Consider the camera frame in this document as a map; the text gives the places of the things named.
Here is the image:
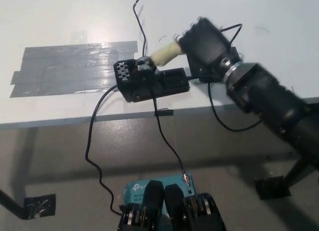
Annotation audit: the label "grey duct tape patch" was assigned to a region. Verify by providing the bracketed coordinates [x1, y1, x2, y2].
[9, 40, 139, 99]

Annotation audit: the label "black robot torso blocks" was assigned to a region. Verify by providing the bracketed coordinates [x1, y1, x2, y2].
[117, 180, 227, 231]

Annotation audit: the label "soldering iron with green-taped handle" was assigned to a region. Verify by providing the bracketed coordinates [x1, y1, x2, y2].
[151, 40, 184, 67]

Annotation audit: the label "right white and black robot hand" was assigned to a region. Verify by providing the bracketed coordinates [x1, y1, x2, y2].
[178, 15, 242, 67]

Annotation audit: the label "thick black power cable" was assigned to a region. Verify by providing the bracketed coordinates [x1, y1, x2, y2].
[85, 85, 124, 216]

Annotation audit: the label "teal tp-link router box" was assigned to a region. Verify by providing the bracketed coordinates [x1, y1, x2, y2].
[122, 173, 197, 205]

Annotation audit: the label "black soldering iron cord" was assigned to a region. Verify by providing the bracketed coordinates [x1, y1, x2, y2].
[208, 23, 262, 131]

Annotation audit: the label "black cable with brass connector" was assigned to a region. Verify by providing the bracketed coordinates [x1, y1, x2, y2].
[151, 91, 193, 195]

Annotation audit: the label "black slanted table leg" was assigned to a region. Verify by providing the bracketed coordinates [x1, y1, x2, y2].
[284, 157, 315, 187]

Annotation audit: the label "black table foot bar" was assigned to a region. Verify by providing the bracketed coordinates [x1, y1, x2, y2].
[0, 188, 27, 220]

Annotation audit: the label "black floor tape under leg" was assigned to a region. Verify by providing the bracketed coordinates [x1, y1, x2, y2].
[254, 175, 292, 200]

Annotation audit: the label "black floor tape with glossy wrinkles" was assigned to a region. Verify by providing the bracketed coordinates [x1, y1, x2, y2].
[24, 193, 57, 220]

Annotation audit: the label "black tape patch on plate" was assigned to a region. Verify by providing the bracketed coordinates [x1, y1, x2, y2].
[186, 46, 244, 83]

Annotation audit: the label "small black tape strip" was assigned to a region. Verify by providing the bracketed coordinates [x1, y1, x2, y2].
[154, 109, 174, 117]

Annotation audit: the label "thin black wire with tip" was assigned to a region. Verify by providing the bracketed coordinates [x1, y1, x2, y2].
[133, 0, 148, 57]

